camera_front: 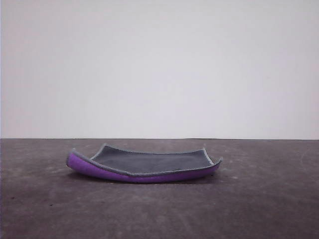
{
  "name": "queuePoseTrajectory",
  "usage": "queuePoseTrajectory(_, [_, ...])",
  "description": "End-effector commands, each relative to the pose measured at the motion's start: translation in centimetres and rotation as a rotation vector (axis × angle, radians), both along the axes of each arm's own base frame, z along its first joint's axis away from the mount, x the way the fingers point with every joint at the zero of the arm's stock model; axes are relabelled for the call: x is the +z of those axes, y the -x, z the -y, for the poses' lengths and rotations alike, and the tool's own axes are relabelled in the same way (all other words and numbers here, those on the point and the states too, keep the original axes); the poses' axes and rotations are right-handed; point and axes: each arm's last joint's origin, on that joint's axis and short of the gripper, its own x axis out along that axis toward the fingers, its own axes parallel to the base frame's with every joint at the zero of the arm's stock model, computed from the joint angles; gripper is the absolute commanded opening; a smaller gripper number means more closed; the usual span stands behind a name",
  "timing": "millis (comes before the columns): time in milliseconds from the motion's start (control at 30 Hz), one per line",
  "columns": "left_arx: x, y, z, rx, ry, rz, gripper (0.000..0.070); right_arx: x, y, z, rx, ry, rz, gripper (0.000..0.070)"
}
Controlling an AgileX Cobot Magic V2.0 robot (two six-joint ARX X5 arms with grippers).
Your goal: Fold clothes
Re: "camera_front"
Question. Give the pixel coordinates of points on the purple towel with grey hem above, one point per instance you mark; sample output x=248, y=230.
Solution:
x=149, y=161

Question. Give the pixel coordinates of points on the grey table cloth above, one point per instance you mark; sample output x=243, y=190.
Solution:
x=224, y=204

